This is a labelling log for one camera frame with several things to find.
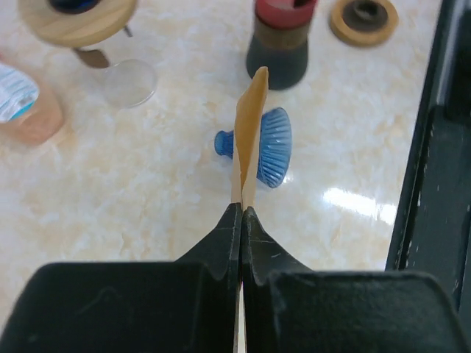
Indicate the dark carafe with red lid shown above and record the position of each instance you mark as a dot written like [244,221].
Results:
[280,40]

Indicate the brown paper coffee filter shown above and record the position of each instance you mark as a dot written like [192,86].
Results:
[246,146]

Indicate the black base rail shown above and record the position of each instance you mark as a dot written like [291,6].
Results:
[431,232]

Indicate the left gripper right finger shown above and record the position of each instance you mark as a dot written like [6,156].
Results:
[290,308]

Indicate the pink detergent bottle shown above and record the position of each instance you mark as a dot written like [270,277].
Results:
[30,110]

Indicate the clear glass carafe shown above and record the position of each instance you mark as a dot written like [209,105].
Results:
[126,84]

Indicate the blue glass dripper cone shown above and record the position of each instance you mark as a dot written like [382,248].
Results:
[73,6]
[275,147]

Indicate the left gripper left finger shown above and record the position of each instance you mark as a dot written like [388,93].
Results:
[187,305]

